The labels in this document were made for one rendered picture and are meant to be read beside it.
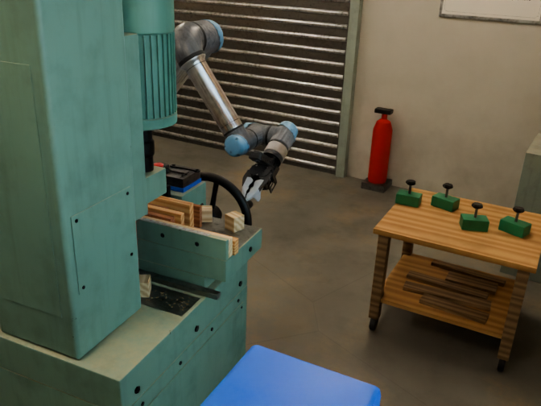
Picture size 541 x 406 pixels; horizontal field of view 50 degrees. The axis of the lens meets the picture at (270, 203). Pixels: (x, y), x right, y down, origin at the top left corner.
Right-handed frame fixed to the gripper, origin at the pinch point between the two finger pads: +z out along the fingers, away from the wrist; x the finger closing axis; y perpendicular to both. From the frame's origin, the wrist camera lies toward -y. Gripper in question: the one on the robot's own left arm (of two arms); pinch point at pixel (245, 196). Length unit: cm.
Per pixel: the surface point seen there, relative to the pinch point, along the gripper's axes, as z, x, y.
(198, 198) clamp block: 14.3, 5.3, -13.5
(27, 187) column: 56, 1, -65
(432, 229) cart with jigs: -56, -46, 71
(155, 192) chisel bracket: 28.5, 3.7, -32.1
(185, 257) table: 38.5, -7.4, -21.8
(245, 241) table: 27.1, -17.7, -17.5
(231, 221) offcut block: 22.8, -11.8, -18.8
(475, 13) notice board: -246, -25, 87
